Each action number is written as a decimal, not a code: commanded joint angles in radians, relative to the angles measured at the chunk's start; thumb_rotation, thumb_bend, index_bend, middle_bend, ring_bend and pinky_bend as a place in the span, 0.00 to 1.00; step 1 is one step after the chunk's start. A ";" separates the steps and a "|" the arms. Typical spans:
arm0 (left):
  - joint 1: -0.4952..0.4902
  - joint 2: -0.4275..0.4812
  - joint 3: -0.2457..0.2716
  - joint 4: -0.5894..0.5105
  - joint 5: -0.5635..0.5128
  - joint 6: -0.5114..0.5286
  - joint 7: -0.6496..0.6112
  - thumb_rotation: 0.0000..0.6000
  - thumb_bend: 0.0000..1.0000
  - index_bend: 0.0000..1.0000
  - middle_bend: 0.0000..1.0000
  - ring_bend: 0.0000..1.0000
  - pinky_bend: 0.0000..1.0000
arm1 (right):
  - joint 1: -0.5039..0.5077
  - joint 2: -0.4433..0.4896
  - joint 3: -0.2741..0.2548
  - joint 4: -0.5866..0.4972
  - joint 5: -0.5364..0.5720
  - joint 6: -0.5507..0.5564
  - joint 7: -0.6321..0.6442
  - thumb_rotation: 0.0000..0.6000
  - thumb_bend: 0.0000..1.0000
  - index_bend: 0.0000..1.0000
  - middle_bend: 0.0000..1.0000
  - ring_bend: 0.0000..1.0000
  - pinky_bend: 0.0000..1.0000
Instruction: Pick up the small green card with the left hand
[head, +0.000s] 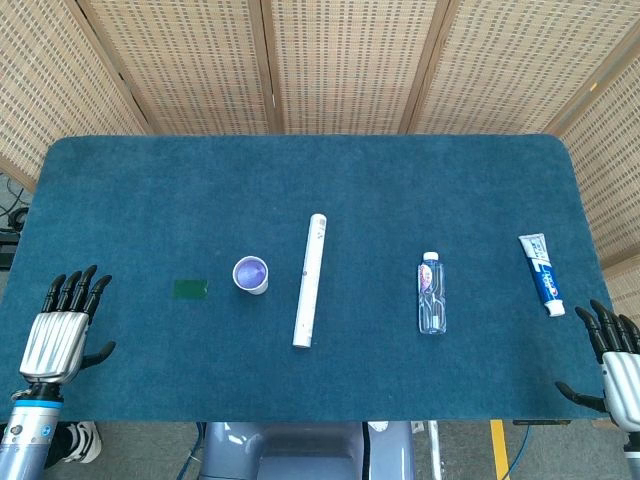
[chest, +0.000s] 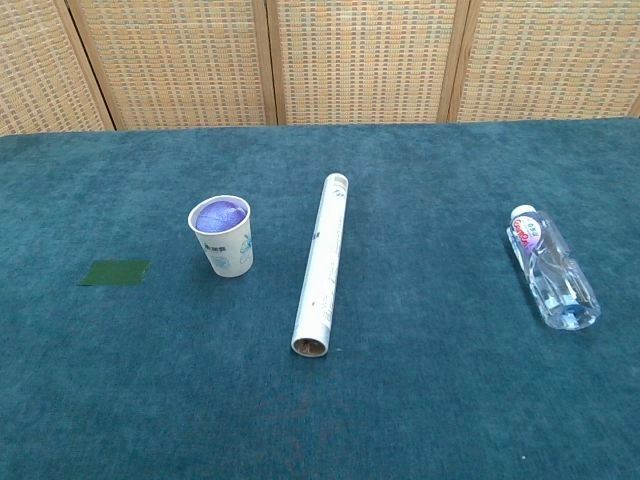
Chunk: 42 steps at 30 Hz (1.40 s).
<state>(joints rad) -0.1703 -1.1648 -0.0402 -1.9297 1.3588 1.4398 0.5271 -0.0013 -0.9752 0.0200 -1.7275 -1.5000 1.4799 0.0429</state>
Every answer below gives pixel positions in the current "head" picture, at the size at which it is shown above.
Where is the grey blue robot body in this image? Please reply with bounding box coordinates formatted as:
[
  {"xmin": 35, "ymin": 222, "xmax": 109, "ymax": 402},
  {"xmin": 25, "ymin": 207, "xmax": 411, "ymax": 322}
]
[{"xmin": 198, "ymin": 421, "xmax": 417, "ymax": 480}]

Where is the woven bamboo screen panel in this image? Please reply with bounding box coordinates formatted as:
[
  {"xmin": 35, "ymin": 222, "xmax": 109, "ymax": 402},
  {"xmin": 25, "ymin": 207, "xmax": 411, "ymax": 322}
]
[
  {"xmin": 0, "ymin": 0, "xmax": 152, "ymax": 194},
  {"xmin": 260, "ymin": 0, "xmax": 450, "ymax": 136},
  {"xmin": 543, "ymin": 34, "xmax": 640, "ymax": 314},
  {"xmin": 398, "ymin": 0, "xmax": 640, "ymax": 137},
  {"xmin": 77, "ymin": 0, "xmax": 279, "ymax": 137}
]

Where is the blue white toothpaste tube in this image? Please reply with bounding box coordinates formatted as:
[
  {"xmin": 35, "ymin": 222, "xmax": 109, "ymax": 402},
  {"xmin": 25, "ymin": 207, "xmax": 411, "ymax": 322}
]
[{"xmin": 517, "ymin": 233, "xmax": 568, "ymax": 318}]

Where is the clear plastic water bottle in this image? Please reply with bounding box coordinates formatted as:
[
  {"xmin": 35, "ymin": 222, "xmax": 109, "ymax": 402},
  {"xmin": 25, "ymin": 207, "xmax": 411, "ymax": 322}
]
[{"xmin": 417, "ymin": 251, "xmax": 448, "ymax": 336}]

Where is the black device box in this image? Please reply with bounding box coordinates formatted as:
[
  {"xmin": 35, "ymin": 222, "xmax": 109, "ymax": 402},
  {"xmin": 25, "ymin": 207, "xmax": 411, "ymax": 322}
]
[{"xmin": 0, "ymin": 229, "xmax": 22, "ymax": 270}]

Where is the white paper cup purple inside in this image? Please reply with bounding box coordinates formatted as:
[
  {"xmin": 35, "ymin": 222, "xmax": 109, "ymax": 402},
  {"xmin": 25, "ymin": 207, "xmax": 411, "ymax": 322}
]
[{"xmin": 231, "ymin": 255, "xmax": 270, "ymax": 296}]

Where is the blue cable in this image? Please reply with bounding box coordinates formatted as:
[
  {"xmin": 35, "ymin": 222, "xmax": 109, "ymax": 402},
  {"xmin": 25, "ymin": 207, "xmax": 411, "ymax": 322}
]
[
  {"xmin": 177, "ymin": 422, "xmax": 207, "ymax": 480},
  {"xmin": 508, "ymin": 423, "xmax": 532, "ymax": 480}
]

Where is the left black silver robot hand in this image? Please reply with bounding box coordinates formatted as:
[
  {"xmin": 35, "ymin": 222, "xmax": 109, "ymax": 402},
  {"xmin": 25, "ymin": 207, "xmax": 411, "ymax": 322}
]
[{"xmin": 18, "ymin": 264, "xmax": 117, "ymax": 386}]

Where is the blue felt table mat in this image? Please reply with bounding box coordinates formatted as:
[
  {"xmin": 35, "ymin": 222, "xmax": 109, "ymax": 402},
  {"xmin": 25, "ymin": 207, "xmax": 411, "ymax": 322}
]
[{"xmin": 0, "ymin": 133, "xmax": 619, "ymax": 424}]

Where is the long white tube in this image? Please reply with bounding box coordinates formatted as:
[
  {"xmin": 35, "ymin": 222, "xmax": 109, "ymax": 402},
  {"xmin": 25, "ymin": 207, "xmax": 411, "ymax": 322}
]
[{"xmin": 291, "ymin": 213, "xmax": 329, "ymax": 349}]

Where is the small green card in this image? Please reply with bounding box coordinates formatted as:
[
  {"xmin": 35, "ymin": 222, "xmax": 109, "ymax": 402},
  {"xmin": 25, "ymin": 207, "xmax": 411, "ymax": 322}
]
[{"xmin": 172, "ymin": 279, "xmax": 209, "ymax": 301}]

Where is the black white shoe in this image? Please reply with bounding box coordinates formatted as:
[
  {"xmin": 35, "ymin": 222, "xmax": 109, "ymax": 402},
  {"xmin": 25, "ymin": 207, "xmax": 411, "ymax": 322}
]
[{"xmin": 44, "ymin": 421, "xmax": 103, "ymax": 469}]

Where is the black cable bundle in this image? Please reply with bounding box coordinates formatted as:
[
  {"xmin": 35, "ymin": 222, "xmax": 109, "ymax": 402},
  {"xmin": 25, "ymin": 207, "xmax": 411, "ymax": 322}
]
[{"xmin": 0, "ymin": 172, "xmax": 31, "ymax": 232}]

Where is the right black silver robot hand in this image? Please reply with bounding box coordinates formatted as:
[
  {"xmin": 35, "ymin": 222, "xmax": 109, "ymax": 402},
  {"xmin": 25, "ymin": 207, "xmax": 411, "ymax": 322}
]
[{"xmin": 554, "ymin": 298, "xmax": 640, "ymax": 432}]

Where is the white table leg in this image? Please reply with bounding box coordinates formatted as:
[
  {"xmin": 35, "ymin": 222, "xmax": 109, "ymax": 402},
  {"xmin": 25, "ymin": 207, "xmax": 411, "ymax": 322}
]
[{"xmin": 424, "ymin": 421, "xmax": 444, "ymax": 480}]

